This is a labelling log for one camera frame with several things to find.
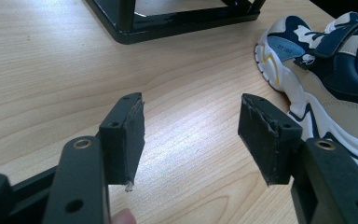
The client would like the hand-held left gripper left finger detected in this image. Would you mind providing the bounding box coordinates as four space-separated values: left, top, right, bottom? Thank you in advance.
41 91 146 224

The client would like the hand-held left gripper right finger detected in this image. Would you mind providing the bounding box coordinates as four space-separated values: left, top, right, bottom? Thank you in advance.
238 92 358 224

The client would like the navy and white sneaker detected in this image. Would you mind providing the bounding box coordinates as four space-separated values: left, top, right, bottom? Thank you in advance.
254 11 358 178

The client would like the red and black shoe rack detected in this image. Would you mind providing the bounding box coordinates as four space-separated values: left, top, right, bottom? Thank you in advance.
83 0 267 45

